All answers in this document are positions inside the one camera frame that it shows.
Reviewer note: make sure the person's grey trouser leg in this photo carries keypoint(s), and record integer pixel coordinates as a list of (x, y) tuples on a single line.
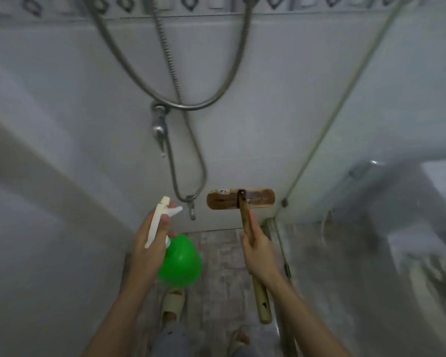
[(171, 340)]

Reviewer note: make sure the small metal wall tap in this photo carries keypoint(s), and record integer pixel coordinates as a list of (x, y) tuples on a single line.
[(191, 210)]

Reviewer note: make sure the white toilet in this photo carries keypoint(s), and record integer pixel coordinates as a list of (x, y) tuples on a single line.
[(431, 263)]

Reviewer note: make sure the glass shower door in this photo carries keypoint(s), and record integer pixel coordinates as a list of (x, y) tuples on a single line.
[(356, 182)]

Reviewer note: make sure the green spray bottle white nozzle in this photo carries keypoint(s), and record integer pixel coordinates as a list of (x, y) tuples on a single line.
[(180, 262)]

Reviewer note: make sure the person's left hand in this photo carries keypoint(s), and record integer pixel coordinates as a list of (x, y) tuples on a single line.
[(147, 249)]

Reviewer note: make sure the person's right forearm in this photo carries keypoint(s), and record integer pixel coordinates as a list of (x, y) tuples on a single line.
[(301, 319)]

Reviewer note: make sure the person's left forearm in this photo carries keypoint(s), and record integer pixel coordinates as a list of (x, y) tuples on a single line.
[(128, 319)]

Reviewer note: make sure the person's right thumb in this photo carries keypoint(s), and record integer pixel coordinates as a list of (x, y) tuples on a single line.
[(245, 244)]

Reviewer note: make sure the person's left fingers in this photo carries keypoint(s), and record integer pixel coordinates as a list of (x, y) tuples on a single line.
[(168, 224)]

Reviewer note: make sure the person's right hand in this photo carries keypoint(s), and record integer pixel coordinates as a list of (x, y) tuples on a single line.
[(262, 254)]

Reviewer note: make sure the chrome shower faucet valve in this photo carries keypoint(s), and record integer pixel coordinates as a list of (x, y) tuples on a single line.
[(159, 126)]

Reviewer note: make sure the beige slide sandal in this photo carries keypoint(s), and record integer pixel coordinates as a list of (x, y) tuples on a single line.
[(239, 342), (174, 304)]

